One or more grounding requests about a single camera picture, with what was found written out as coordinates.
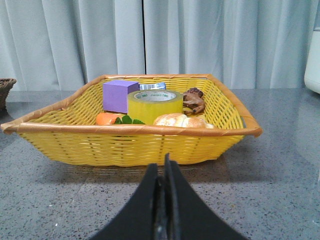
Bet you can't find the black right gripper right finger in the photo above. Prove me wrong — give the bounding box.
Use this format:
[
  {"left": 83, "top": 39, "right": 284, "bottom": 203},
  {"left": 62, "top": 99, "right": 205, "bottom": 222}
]
[{"left": 164, "top": 153, "right": 246, "bottom": 240}]

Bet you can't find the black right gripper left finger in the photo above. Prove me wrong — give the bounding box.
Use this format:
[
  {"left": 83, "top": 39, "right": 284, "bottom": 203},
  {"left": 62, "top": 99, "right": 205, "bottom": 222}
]
[{"left": 91, "top": 163, "right": 158, "bottom": 240}]

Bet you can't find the yellow packing tape roll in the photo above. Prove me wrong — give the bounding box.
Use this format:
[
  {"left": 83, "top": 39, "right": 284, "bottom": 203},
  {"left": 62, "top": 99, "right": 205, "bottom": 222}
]
[{"left": 127, "top": 89, "right": 183, "bottom": 125}]

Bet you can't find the bread roll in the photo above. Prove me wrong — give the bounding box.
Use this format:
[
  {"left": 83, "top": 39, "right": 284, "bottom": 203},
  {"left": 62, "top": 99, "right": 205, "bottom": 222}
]
[{"left": 153, "top": 113, "right": 215, "bottom": 129}]

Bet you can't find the orange toy carrot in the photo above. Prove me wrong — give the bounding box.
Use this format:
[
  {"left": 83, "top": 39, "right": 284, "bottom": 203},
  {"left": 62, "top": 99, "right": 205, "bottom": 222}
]
[{"left": 95, "top": 112, "right": 145, "bottom": 126}]

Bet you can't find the yellow woven basket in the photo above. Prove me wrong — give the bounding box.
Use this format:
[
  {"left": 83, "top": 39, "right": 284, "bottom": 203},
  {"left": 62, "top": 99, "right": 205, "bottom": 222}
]
[{"left": 0, "top": 74, "right": 263, "bottom": 167}]

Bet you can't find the brown toy animal figure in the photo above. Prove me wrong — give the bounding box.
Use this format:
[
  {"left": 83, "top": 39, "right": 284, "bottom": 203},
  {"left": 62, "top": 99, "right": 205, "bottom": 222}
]
[{"left": 182, "top": 87, "right": 206, "bottom": 115}]

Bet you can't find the purple foam cube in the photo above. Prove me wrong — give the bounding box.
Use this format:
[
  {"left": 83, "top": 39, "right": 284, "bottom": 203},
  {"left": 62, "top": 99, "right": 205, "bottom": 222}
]
[{"left": 102, "top": 79, "right": 140, "bottom": 113}]

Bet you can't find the blue white small packet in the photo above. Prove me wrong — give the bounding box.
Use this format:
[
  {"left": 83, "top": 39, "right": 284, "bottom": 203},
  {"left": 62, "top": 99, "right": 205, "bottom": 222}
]
[{"left": 139, "top": 82, "right": 166, "bottom": 91}]

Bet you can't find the white appliance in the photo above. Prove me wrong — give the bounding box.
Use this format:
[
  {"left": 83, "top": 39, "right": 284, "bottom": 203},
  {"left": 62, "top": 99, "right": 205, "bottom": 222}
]
[{"left": 304, "top": 26, "right": 320, "bottom": 94}]

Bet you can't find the brown wicker basket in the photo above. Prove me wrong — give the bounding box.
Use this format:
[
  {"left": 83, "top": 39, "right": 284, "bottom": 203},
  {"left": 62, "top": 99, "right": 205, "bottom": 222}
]
[{"left": 0, "top": 78, "right": 17, "bottom": 110}]

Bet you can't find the white curtain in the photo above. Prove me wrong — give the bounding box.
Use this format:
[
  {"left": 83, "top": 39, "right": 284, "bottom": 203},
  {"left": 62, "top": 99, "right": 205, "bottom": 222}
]
[{"left": 0, "top": 0, "right": 318, "bottom": 91}]

